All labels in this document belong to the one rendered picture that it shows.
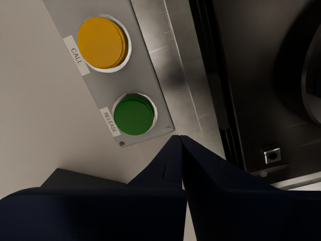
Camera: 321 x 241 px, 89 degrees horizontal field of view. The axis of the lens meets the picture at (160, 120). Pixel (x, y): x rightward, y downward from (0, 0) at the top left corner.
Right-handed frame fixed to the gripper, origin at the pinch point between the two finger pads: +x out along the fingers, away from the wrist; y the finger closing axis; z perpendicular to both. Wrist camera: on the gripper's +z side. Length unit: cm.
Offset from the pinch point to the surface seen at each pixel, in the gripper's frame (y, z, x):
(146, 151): 3.6, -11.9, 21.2
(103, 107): 7.0, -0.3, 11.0
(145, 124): 2.5, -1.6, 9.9
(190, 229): -6.5, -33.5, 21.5
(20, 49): 21.9, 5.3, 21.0
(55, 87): 18.1, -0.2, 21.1
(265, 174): -11.2, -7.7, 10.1
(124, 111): 4.6, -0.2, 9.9
